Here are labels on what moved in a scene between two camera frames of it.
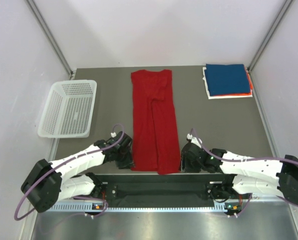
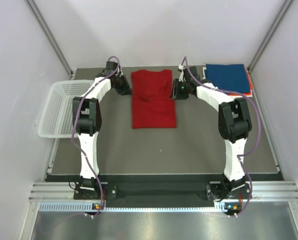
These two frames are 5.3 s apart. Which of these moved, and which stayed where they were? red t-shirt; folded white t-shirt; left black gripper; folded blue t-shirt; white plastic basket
Moved: left black gripper; red t-shirt
Stayed: folded white t-shirt; folded blue t-shirt; white plastic basket
